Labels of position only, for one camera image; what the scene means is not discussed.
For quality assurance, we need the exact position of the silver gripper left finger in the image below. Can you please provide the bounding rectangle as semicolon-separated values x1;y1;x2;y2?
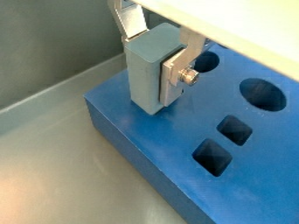
106;0;148;42

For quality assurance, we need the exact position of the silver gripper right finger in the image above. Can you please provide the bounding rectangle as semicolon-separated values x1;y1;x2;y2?
160;26;214;107

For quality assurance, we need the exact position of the light blue rectangular block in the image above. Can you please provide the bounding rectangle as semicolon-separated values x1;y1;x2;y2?
125;23;182;115

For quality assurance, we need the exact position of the blue shape sorting board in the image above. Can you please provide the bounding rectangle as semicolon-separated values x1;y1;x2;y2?
84;45;299;224

